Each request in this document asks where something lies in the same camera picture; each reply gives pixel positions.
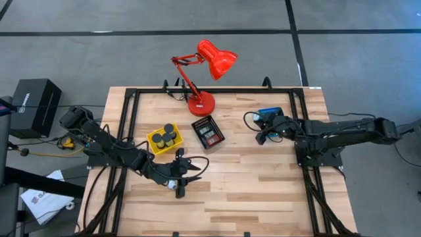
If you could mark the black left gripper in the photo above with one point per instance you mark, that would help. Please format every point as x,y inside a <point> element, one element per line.
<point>180,154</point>

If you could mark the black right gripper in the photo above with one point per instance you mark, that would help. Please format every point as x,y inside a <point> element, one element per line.
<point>279,128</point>

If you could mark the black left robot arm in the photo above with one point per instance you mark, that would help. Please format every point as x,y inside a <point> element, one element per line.
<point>98,138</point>

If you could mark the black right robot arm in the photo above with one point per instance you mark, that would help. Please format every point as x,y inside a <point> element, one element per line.
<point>345,130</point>

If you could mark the blue plastic basket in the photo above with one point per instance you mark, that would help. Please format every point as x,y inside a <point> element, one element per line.
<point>269,110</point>

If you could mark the black plastic basket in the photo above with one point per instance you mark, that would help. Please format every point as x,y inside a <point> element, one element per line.
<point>199,140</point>

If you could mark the yellow plastic basket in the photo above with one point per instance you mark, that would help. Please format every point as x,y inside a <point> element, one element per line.
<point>178,141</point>

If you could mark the red desk lamp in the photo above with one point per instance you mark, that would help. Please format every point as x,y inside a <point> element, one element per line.
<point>201,104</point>

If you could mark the yellow power plug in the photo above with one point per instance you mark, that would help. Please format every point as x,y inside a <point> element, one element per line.
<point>67,143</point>

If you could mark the white paper bag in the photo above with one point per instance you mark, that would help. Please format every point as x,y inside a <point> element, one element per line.
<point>46,204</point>

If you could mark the black floor beam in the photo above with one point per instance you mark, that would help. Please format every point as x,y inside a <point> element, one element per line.
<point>42,182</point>

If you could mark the black cardboard box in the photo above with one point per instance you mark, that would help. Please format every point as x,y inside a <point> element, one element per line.
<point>34,105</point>

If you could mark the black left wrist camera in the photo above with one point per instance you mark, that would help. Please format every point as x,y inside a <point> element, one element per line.
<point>171,171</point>

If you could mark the black metal table frame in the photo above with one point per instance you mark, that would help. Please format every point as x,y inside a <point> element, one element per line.
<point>246,89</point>

